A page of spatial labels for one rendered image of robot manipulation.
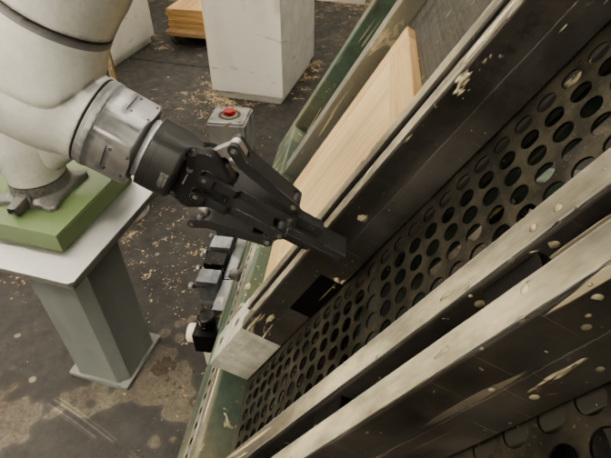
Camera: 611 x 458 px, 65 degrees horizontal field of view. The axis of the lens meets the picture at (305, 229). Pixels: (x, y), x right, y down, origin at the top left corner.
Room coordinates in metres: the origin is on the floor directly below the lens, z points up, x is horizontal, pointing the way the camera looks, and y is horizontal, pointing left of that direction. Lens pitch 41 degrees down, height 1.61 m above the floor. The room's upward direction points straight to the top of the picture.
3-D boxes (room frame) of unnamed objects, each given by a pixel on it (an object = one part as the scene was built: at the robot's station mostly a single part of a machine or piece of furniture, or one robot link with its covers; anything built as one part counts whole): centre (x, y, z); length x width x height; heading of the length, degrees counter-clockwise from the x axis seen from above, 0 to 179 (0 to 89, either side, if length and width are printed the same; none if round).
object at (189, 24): (4.70, 0.97, 0.15); 0.61 x 0.52 x 0.31; 164
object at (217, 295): (0.87, 0.22, 0.69); 0.50 x 0.14 x 0.24; 173
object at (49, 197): (1.08, 0.75, 0.84); 0.22 x 0.18 x 0.06; 169
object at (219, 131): (1.32, 0.23, 0.84); 0.12 x 0.12 x 0.18; 83
